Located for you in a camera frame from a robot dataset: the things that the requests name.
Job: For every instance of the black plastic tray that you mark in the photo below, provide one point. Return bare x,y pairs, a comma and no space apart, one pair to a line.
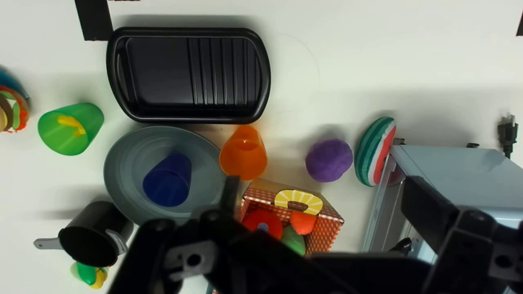
190,76

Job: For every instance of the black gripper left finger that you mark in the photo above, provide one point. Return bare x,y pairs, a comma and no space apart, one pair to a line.
164,255

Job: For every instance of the toy hamburger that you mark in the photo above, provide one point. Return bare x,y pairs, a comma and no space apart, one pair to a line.
10,112

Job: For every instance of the red round toy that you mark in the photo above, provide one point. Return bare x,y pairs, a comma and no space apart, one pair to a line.
256,221

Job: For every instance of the black power plug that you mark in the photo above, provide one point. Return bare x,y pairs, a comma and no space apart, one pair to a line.
507,133

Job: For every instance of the toy watermelon slice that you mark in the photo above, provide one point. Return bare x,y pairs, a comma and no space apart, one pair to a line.
373,152

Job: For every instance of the green round toy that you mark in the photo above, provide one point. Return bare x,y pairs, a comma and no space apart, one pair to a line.
295,242

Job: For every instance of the grey round plate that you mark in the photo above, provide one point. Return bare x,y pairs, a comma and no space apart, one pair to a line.
128,164

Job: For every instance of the blue plastic cup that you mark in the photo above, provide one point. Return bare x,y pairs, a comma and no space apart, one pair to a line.
166,182

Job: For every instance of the purple ball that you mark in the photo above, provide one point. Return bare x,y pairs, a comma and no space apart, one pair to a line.
329,161

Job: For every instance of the green and yellow toy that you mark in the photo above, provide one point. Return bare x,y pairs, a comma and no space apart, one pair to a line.
87,273

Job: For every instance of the orange toy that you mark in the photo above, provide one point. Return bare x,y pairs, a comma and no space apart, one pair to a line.
303,223

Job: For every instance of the black tape strip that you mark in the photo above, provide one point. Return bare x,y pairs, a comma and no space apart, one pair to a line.
94,18

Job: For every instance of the orange plastic cup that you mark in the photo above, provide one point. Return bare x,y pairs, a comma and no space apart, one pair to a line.
244,156

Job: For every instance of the green translucent cup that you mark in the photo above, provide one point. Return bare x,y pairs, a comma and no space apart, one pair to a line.
55,136

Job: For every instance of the small blue dish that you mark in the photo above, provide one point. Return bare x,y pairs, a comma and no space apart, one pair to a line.
9,77

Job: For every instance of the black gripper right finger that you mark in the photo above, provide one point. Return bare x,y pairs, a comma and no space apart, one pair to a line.
480,250

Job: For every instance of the yellow toy fries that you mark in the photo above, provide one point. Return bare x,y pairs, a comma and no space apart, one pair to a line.
71,123

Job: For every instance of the red checkered toy box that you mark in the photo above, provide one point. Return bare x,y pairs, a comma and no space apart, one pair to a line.
328,229

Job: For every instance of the black cooking pot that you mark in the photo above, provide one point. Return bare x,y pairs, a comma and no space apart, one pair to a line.
92,234

